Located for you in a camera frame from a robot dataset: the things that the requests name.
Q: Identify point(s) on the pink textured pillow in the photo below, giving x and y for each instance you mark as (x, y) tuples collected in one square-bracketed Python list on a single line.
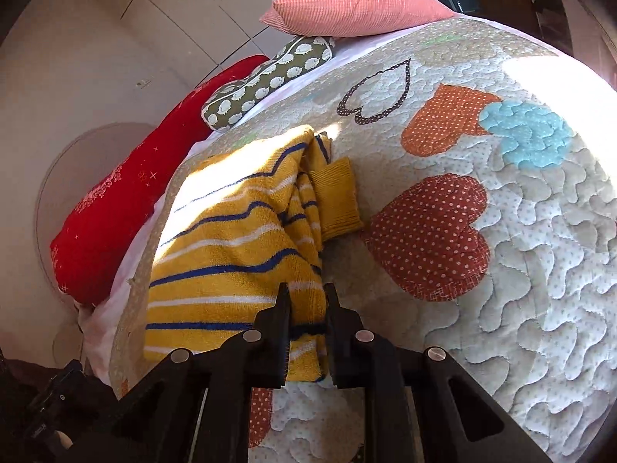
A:
[(356, 7)]

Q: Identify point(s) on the white bed sheet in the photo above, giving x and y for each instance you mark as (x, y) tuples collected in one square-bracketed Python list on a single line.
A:
[(103, 328)]

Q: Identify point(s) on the green patterned pillow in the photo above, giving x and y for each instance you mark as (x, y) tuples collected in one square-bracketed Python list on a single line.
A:
[(260, 84)]

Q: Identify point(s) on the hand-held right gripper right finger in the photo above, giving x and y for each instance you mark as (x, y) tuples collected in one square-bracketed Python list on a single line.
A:
[(332, 342)]

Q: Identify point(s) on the heart patterned quilt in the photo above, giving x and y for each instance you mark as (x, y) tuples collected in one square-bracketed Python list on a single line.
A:
[(530, 251)]

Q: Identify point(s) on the red long pillow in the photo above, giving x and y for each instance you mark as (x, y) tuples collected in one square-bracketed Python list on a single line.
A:
[(125, 202)]

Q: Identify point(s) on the yellow striped sweater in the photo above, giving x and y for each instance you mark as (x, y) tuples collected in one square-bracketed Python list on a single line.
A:
[(231, 251)]

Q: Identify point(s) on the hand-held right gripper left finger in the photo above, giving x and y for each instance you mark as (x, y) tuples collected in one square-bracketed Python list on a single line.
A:
[(284, 347)]

